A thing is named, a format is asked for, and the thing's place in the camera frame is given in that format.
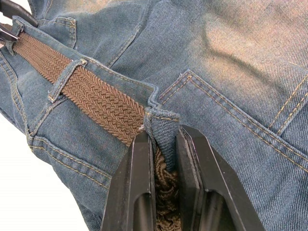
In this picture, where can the brown braided belt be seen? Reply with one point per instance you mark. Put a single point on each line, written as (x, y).
(96, 96)

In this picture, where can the blue denim shorts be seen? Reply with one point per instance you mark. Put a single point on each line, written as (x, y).
(216, 72)

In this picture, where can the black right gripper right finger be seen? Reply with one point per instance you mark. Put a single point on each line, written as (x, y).
(211, 183)

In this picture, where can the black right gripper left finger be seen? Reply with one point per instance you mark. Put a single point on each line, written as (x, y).
(131, 183)

